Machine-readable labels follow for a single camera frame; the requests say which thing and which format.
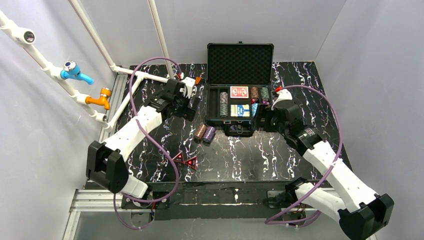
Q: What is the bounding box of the black poker case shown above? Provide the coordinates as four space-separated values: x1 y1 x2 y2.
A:
205 42 274 137

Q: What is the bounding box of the purple chip stack on table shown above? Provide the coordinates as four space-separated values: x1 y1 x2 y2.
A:
202 126 216 144

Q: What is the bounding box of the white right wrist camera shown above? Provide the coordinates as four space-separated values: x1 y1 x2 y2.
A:
271 86 293 110

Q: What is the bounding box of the red triangle dealer button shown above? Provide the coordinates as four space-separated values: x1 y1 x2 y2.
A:
172 151 185 163

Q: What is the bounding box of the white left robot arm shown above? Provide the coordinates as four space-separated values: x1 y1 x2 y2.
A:
85 77 200 203

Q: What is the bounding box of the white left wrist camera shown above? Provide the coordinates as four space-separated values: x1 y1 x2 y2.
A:
180 77 196 99

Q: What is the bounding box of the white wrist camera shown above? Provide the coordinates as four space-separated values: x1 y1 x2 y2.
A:
180 77 196 99
271 86 293 110

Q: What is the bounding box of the brown chip stack in case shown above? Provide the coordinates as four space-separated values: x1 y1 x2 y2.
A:
250 87 259 100

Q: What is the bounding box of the red card deck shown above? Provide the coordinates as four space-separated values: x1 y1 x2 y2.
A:
230 86 249 99

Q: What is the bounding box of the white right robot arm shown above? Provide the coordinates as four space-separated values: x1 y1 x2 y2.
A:
264 100 395 240

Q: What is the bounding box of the orange black small clip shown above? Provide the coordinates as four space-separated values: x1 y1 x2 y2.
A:
195 77 202 85

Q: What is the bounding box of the red black chip in case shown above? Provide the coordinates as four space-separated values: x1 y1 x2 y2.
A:
251 97 259 104

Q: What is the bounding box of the green chip stack in case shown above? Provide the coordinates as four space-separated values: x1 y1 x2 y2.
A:
260 87 270 102

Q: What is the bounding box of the brown chip stack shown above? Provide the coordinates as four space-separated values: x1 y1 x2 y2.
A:
194 123 208 141
250 87 259 100

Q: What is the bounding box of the grey pink chip stack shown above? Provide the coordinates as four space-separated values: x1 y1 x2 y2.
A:
219 91 229 104

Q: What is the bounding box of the dark green chip stack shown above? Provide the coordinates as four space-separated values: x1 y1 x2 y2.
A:
219 103 228 118

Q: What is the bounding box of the blue tap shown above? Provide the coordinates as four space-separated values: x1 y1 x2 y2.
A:
60 61 94 85

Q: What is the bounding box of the aluminium rail frame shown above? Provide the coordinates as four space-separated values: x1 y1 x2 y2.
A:
61 73 378 240

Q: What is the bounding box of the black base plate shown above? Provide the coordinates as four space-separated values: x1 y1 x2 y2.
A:
120 180 319 222

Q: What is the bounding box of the blue card deck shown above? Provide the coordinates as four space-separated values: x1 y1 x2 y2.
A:
230 104 251 118

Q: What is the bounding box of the white pvc pipe frame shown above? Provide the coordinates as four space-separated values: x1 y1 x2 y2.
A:
0 0 177 132

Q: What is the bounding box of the light blue chip stack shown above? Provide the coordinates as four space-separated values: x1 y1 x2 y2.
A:
251 103 259 118

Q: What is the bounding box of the orange tap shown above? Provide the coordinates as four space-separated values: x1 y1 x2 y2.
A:
85 88 112 110

